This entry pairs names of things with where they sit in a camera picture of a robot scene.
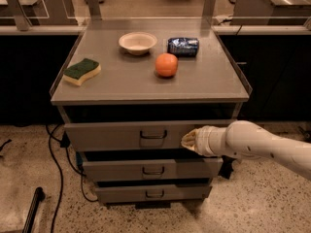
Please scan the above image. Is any grey top drawer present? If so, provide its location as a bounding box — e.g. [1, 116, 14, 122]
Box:
[64, 119, 233, 151]

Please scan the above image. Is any grey drawer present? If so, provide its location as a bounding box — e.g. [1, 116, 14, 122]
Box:
[83, 158, 223, 182]
[64, 119, 233, 151]
[95, 183, 211, 204]

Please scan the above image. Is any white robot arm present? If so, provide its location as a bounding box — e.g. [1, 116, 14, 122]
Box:
[181, 120, 311, 180]

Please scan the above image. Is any grey middle drawer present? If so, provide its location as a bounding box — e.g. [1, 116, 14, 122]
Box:
[83, 158, 223, 182]

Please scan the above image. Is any grey bottom drawer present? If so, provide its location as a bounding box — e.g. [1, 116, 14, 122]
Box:
[95, 183, 211, 204]

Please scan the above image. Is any grey metal drawer cabinet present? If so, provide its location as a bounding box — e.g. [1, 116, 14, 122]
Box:
[49, 17, 254, 209]

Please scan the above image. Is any orange ball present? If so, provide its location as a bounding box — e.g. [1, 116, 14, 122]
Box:
[155, 53, 178, 78]

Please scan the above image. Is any blue crushed can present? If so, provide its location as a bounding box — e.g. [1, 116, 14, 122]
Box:
[167, 37, 199, 57]

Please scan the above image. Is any white paper bowl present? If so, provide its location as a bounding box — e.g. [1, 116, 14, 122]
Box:
[119, 32, 157, 56]

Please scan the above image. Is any green yellow sponge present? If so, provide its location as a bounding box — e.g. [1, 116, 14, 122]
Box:
[63, 58, 101, 86]

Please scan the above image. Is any right background desk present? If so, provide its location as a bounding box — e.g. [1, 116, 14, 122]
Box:
[231, 0, 311, 25]

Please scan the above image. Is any background desk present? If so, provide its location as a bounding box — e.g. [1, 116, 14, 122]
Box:
[231, 0, 311, 25]
[0, 0, 78, 25]

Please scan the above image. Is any black bar on floor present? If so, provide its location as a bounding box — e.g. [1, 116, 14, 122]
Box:
[21, 187, 45, 233]

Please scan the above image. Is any left background desk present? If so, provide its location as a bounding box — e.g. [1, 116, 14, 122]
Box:
[0, 0, 78, 25]

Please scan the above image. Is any black floor cable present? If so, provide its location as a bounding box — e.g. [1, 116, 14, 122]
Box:
[45, 123, 98, 233]

